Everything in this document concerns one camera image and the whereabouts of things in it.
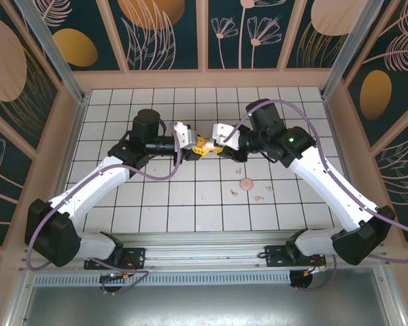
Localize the grey metal sheet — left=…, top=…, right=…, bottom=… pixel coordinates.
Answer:
left=6, top=268, right=405, bottom=326

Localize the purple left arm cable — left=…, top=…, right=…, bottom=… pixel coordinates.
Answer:
left=24, top=122, right=183, bottom=297

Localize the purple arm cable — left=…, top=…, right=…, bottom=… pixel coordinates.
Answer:
left=24, top=122, right=183, bottom=297
left=224, top=98, right=408, bottom=293

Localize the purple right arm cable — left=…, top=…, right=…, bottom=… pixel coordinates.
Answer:
left=224, top=98, right=408, bottom=293

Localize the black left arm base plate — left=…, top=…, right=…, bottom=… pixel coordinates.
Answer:
left=84, top=247, right=147, bottom=271

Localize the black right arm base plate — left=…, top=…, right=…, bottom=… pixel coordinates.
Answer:
left=264, top=244, right=327, bottom=268

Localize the aluminium frame post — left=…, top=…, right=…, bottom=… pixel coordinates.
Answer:
left=12, top=0, right=90, bottom=105
left=320, top=0, right=392, bottom=100

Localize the grey slotted cable duct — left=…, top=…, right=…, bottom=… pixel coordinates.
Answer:
left=30, top=270, right=292, bottom=287

